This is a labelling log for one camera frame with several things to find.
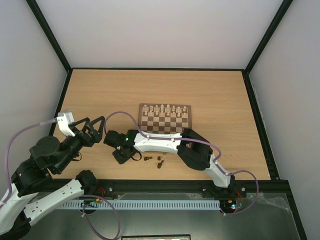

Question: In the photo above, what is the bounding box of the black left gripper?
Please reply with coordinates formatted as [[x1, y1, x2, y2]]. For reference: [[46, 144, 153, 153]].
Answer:
[[56, 116, 107, 172]]

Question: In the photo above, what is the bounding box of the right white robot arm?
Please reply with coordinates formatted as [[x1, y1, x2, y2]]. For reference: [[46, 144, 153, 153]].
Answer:
[[103, 128, 236, 196]]

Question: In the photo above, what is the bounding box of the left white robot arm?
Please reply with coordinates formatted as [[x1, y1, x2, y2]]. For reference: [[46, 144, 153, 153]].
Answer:
[[0, 113, 105, 240]]

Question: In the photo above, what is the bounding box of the wooden chess board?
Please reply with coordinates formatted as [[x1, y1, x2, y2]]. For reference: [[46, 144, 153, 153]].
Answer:
[[138, 103, 192, 134]]

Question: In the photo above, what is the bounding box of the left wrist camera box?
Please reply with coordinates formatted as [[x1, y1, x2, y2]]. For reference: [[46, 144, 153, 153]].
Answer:
[[57, 110, 75, 125]]

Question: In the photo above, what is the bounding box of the white slotted cable duct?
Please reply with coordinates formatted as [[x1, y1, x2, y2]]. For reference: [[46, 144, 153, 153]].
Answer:
[[58, 199, 221, 211]]

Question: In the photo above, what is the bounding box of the black left frame post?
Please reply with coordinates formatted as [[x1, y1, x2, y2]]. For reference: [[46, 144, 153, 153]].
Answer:
[[26, 0, 72, 73]]

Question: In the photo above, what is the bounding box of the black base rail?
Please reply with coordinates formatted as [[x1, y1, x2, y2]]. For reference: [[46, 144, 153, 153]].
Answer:
[[95, 179, 293, 200]]

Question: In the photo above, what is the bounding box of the black corner frame post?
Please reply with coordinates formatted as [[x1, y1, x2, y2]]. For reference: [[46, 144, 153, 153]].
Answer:
[[245, 0, 293, 75]]

